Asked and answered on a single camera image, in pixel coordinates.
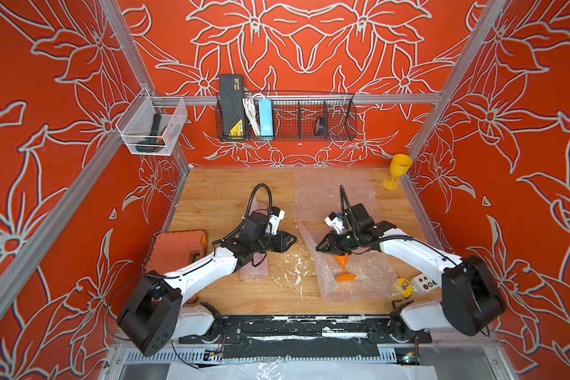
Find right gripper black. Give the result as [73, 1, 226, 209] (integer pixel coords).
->
[313, 230, 362, 257]

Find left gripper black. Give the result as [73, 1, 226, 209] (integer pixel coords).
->
[252, 230, 298, 255]

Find orange plastic wine glass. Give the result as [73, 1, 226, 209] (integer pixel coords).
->
[334, 253, 357, 282]

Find bubble pink glass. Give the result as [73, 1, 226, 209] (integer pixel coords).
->
[239, 199, 270, 282]

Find bubble orange glass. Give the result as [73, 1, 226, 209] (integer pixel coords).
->
[298, 222, 399, 303]

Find clear bubble wrap sheet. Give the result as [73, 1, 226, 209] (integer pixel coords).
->
[293, 168, 382, 223]

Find yellow plastic wine glass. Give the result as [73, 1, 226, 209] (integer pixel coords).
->
[383, 154, 413, 191]

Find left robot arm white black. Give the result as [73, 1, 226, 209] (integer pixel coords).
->
[117, 207, 297, 357]

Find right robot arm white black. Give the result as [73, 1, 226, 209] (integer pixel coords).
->
[316, 204, 507, 343]

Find yellow tape measure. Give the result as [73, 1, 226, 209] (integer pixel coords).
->
[394, 277, 414, 299]

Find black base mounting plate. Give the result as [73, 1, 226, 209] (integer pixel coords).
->
[176, 314, 432, 362]

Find white button control box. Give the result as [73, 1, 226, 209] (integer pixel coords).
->
[410, 273, 440, 295]

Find orange plastic tool case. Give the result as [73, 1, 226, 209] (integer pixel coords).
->
[144, 230, 208, 305]

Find white plastic sheet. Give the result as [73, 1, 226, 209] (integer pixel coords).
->
[166, 361, 438, 380]

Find light blue power bank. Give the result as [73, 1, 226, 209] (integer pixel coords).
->
[258, 98, 274, 140]

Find black yellow device box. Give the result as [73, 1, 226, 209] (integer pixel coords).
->
[218, 74, 245, 140]

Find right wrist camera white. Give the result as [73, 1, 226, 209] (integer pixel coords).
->
[325, 212, 348, 235]

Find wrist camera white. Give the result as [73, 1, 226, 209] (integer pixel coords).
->
[325, 212, 348, 235]
[267, 206, 285, 236]

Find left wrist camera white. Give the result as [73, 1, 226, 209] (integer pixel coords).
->
[267, 206, 285, 236]

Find black wire wall basket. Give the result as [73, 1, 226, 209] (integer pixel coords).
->
[215, 91, 358, 143]

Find white coiled cable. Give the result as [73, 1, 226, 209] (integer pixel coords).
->
[242, 92, 263, 138]

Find dark green handled tool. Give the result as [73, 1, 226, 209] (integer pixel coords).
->
[136, 113, 164, 153]

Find clear acrylic wall bin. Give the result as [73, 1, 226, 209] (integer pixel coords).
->
[117, 88, 188, 156]

